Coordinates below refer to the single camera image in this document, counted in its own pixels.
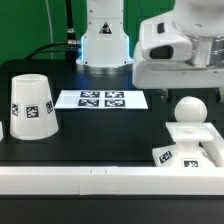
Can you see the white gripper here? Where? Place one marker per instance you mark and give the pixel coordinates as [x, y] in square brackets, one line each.
[178, 51]

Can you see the white lamp bulb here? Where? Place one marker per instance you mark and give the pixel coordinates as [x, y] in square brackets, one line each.
[190, 109]

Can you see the white lamp base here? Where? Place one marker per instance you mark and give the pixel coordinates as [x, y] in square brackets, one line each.
[187, 150]

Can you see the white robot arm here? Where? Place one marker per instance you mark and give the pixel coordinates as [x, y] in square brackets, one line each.
[105, 45]

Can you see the white lamp shade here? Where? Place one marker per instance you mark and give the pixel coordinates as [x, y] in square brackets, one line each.
[32, 114]

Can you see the white marker sheet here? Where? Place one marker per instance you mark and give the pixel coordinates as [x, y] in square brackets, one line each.
[99, 99]

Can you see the white right wall bar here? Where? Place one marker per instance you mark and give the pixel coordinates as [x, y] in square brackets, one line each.
[215, 148]

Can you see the white left wall bar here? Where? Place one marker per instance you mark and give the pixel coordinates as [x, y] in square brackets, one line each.
[1, 132]

